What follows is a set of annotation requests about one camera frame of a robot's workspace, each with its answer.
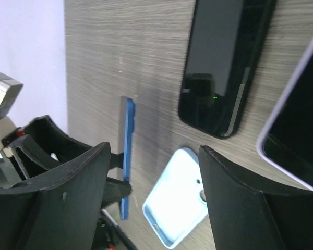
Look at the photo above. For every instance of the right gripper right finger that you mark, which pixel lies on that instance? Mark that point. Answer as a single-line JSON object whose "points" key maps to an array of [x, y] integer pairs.
{"points": [[249, 211]]}

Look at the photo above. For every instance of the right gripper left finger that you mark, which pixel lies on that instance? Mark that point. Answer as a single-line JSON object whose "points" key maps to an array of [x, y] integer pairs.
{"points": [[58, 209]]}

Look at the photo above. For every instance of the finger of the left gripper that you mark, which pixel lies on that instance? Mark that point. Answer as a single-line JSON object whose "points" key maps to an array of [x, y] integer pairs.
{"points": [[33, 161], [52, 139]]}

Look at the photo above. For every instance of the light blue phone case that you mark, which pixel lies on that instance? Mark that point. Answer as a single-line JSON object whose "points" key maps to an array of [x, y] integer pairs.
{"points": [[176, 204]]}

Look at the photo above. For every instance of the dark blue phone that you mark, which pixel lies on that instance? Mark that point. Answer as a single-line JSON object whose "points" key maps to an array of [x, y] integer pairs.
{"points": [[125, 135]]}

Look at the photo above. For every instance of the black smartphone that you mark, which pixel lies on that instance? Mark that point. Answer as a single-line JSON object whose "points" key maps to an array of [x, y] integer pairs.
{"points": [[219, 67], [300, 130]]}

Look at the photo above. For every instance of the black phone case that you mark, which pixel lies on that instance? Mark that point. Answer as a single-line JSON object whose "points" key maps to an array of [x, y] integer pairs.
{"points": [[221, 70]]}

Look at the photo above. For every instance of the lavender phone case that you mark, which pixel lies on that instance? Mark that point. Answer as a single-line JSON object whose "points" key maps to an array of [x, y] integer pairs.
{"points": [[289, 117]]}

